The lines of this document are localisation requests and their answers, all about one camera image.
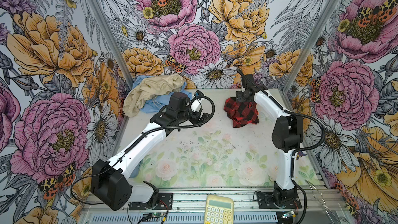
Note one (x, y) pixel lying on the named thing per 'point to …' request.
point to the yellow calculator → (218, 210)
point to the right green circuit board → (290, 213)
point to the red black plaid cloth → (241, 113)
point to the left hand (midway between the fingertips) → (200, 113)
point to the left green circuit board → (156, 214)
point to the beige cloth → (148, 87)
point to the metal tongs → (318, 195)
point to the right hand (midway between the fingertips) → (244, 100)
